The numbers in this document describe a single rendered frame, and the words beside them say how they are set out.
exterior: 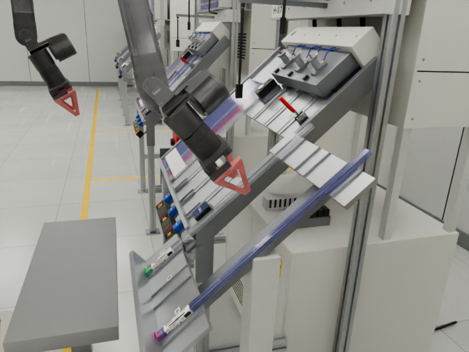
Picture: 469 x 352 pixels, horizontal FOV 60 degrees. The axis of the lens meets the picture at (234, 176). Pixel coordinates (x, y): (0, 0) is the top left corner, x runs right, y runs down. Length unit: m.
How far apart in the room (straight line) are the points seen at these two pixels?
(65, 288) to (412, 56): 1.15
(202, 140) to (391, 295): 1.03
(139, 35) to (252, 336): 0.66
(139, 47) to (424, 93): 0.86
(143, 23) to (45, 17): 9.08
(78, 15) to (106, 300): 8.95
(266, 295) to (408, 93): 0.73
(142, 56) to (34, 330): 0.65
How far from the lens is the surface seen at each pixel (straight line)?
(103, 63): 9.82
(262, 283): 0.88
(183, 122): 0.74
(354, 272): 1.37
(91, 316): 1.07
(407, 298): 1.64
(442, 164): 3.10
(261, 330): 0.96
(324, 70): 1.21
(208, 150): 0.76
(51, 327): 1.06
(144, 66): 0.77
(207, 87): 0.76
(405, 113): 1.31
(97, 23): 9.80
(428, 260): 1.61
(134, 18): 0.81
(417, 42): 1.30
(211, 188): 1.25
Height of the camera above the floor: 1.25
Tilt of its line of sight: 19 degrees down
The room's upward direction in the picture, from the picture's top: 3 degrees clockwise
